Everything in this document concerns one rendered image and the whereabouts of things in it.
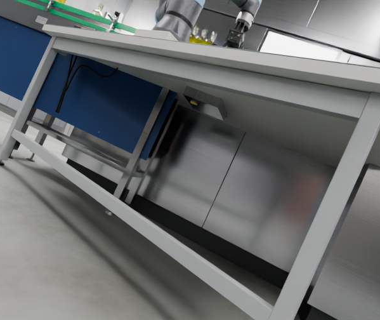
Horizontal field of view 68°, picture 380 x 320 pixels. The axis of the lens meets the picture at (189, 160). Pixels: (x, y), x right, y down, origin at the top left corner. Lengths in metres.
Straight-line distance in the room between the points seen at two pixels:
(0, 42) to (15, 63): 0.20
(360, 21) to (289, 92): 1.25
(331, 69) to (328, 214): 0.32
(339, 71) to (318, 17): 1.25
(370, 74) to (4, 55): 1.97
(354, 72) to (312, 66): 0.09
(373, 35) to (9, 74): 2.12
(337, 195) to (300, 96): 0.25
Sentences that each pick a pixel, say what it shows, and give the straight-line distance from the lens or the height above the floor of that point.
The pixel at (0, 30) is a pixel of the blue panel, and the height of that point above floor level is 0.68.
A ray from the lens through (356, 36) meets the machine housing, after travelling 1.93.
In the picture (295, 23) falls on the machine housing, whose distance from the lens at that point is 1.92.
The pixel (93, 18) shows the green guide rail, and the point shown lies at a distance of 1.89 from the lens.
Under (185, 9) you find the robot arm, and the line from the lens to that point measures 1.14.
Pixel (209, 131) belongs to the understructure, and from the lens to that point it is 1.69.
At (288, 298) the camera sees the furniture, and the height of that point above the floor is 0.24.
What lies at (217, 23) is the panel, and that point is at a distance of 1.91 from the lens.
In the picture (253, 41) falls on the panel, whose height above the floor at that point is 1.22.
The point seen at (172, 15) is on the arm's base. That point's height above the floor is 0.87.
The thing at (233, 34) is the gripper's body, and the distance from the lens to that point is 1.43.
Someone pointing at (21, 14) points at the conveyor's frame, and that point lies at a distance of 2.19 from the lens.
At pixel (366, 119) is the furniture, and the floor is 0.65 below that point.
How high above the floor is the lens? 0.41
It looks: 1 degrees up
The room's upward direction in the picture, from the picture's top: 25 degrees clockwise
